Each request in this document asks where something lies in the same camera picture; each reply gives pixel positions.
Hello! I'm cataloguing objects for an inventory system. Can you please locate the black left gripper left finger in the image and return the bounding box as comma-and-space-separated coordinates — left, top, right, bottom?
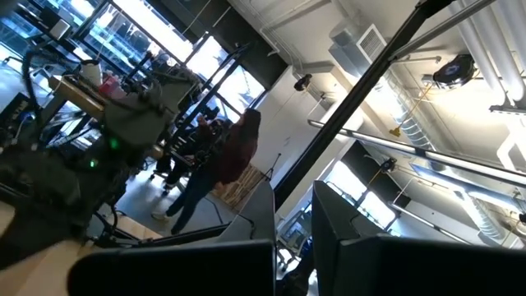
67, 180, 276, 296

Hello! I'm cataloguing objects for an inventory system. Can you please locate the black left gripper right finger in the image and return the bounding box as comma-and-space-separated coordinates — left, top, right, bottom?
311, 180, 526, 296

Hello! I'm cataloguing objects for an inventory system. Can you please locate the long ceiling light strip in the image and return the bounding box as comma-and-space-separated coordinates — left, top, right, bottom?
307, 118, 526, 188

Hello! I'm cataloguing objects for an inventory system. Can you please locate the person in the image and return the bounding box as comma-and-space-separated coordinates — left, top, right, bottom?
150, 107, 263, 236

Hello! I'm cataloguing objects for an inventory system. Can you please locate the black cord reel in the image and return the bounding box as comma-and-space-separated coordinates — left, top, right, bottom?
431, 53, 478, 90
380, 157, 399, 174

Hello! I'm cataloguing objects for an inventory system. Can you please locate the silver ribbed ventilation duct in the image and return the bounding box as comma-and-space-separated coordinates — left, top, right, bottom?
390, 77, 509, 243

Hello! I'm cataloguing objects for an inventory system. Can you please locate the silver slanted ventilation duct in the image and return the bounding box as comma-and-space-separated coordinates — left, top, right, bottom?
447, 0, 526, 106

